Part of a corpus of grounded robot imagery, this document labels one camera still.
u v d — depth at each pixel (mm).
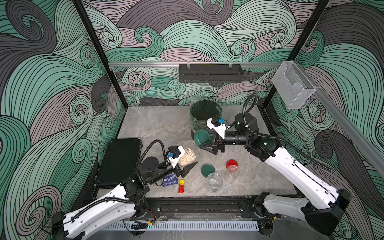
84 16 739
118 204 476
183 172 568
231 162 901
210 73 961
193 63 930
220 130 535
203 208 748
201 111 964
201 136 629
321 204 381
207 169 868
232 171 882
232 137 545
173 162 561
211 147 550
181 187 794
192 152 569
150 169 485
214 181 818
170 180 815
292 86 784
